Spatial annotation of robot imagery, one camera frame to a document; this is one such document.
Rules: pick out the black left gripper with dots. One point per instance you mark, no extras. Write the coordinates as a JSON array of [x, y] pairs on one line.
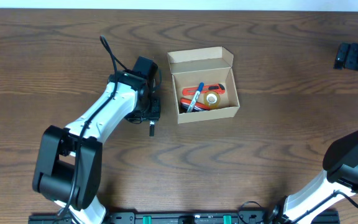
[[154, 116]]

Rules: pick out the black whiteboard marker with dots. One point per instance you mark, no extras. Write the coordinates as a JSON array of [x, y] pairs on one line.
[[151, 128]]

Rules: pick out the blue whiteboard marker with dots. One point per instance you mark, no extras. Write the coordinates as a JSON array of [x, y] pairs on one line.
[[195, 98]]

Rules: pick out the yellow clear tape roll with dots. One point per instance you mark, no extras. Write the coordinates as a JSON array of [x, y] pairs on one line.
[[212, 100]]

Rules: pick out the orange utility knife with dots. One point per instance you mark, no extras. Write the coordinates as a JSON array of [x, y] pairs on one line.
[[217, 88]]

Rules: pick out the cardboard box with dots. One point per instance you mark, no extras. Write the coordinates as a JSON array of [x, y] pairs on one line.
[[208, 65]]

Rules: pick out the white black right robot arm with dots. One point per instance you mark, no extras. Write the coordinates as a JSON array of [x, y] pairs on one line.
[[338, 179]]

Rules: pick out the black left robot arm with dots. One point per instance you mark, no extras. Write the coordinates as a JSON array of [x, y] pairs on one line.
[[68, 167]]

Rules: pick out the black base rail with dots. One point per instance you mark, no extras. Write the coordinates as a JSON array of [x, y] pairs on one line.
[[244, 216]]

